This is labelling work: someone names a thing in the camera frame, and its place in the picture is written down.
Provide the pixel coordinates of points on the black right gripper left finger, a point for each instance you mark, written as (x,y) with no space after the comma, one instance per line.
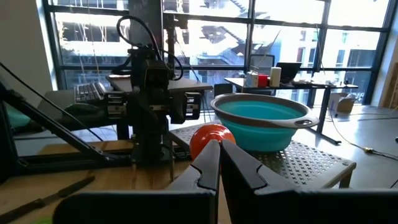
(186,205)

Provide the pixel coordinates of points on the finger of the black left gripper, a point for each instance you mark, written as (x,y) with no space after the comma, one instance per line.
(136,109)
(178,109)

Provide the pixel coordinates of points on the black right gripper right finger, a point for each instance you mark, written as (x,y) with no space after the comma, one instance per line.
(264,205)

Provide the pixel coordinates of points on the small orange toy fruit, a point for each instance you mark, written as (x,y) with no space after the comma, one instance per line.
(208,133)

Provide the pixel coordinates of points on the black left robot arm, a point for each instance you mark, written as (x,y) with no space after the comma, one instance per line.
(149,143)

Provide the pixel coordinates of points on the black keyboard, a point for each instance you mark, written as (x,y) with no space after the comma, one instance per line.
(90,91)

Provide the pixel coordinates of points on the black computer mouse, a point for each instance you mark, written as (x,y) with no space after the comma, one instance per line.
(82,109)

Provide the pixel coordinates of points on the gray perforated metal riser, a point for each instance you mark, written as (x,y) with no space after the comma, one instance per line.
(311,161)

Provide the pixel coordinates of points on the blue collapsible colander bowl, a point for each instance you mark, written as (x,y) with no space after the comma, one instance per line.
(264,137)

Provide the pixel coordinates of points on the white box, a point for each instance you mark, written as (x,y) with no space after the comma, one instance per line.
(252,80)

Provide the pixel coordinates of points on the black kitchen knife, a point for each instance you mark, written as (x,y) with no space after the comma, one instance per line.
(74,186)

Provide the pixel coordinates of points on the red box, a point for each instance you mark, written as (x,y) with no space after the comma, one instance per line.
(262,81)

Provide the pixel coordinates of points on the black office chair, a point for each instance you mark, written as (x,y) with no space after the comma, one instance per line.
(261,62)

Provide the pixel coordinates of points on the teal chair seat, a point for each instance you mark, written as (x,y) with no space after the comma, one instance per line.
(17,118)

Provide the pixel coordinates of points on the white cylinder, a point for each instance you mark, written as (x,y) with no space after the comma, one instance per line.
(275,76)

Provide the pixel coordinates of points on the black background table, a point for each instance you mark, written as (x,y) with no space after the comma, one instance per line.
(292,84)

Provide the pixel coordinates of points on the black laptop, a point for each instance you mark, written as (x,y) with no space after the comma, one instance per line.
(289,71)

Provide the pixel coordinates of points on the cardboard box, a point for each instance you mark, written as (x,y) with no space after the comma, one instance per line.
(342,104)

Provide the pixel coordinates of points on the green toy lime half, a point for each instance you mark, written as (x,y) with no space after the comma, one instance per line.
(43,221)

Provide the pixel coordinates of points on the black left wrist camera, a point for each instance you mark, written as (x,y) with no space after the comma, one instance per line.
(157,73)

